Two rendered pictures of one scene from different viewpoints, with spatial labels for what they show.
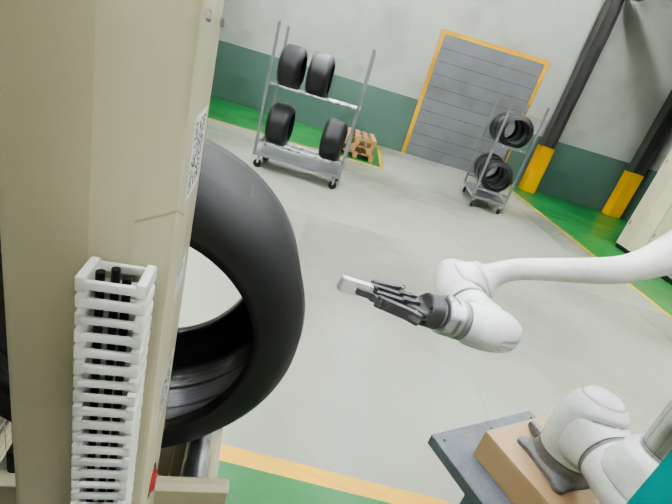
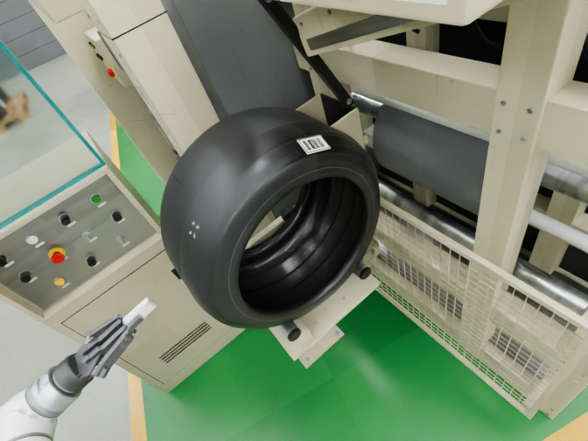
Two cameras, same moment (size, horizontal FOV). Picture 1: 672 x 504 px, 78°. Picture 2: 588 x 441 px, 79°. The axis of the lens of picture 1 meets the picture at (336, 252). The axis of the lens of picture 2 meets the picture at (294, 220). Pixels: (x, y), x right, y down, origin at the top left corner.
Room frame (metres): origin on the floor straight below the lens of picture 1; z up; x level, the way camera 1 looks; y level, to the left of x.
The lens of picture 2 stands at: (1.30, 0.30, 1.83)
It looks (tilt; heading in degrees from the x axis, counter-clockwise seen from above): 46 degrees down; 176
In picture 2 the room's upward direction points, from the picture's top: 23 degrees counter-clockwise
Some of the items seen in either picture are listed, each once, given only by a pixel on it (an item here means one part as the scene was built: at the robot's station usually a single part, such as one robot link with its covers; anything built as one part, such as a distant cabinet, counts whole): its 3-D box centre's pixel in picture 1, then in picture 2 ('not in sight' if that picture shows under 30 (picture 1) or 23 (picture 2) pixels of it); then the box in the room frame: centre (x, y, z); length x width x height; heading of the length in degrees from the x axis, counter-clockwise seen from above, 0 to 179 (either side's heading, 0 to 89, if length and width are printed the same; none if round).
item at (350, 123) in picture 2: not in sight; (331, 146); (0.27, 0.60, 1.05); 0.20 x 0.15 x 0.30; 16
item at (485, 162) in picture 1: (499, 154); not in sight; (8.16, -2.40, 0.96); 1.30 x 0.62 x 1.93; 177
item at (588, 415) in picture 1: (588, 426); not in sight; (0.96, -0.81, 0.92); 0.18 x 0.16 x 0.22; 12
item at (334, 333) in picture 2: not in sight; (310, 332); (0.35, 0.21, 0.01); 0.27 x 0.27 x 0.02; 16
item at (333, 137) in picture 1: (312, 110); not in sight; (6.19, 0.91, 0.96); 1.30 x 0.62 x 1.92; 91
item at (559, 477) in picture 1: (557, 451); not in sight; (0.98, -0.80, 0.78); 0.22 x 0.18 x 0.06; 23
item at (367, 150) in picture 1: (356, 143); not in sight; (9.42, 0.27, 0.22); 1.27 x 0.90 x 0.43; 3
